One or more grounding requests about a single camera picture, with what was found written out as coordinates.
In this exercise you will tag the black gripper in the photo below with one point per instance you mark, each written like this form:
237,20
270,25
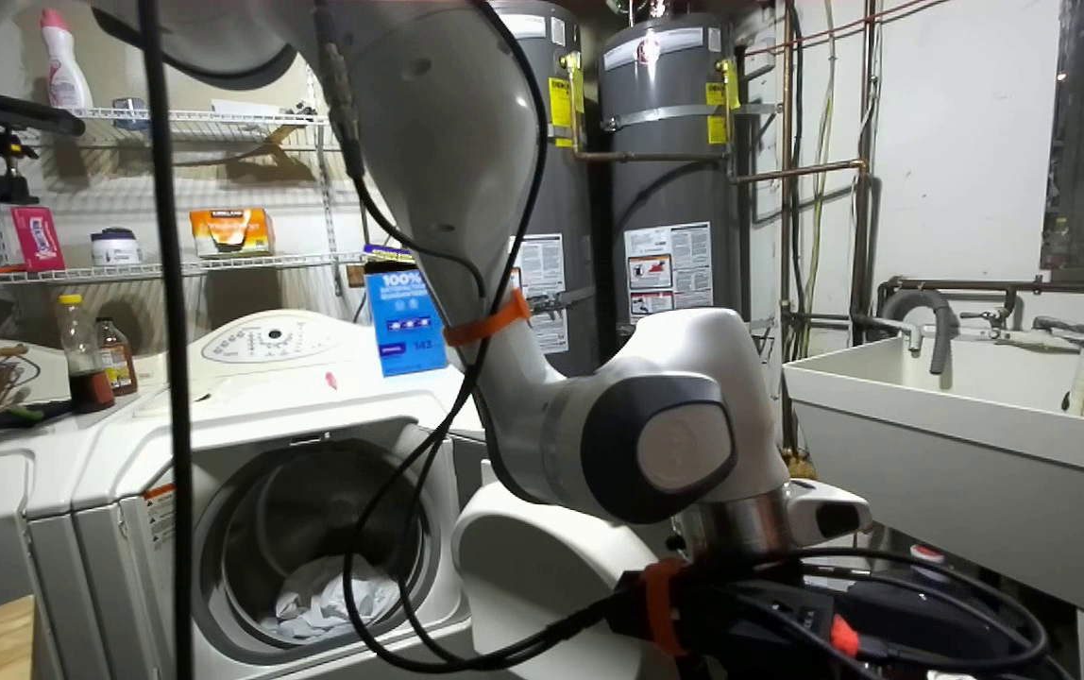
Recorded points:
828,613

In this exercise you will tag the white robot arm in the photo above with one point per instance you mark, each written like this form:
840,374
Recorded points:
442,138

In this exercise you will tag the white washing machine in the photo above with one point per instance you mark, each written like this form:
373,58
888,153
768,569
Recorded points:
298,453

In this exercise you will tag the white utility sink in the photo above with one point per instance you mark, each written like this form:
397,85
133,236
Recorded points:
985,461

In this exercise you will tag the white washer door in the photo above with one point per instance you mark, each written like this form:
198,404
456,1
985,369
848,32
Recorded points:
529,564

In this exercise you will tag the grey sink faucet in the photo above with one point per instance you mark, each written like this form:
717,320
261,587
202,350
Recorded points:
931,331

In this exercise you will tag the left grey water heater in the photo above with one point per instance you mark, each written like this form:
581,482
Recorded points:
556,257

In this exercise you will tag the grey water heater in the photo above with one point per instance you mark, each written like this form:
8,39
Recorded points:
556,257
664,112

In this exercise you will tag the blue detergent box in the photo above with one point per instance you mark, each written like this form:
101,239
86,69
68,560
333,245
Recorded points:
405,320

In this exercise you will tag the white laundry in drum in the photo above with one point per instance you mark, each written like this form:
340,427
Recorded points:
327,599

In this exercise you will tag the right grey water heater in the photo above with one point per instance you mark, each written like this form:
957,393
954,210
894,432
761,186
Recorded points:
664,112

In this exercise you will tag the orange package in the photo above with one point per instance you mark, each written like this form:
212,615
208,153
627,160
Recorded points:
243,231

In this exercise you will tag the white dryer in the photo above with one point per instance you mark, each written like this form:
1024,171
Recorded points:
90,537

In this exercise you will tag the brown liquid bottle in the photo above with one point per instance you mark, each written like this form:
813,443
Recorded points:
81,350

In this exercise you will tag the white jar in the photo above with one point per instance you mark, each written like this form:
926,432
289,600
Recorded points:
115,245

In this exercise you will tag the pink box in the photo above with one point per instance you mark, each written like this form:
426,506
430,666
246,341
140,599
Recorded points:
37,236

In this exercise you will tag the white spray bottle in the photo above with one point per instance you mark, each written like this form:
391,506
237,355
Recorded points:
67,78

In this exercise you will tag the white wire shelf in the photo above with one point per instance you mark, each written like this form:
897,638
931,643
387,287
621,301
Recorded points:
226,156

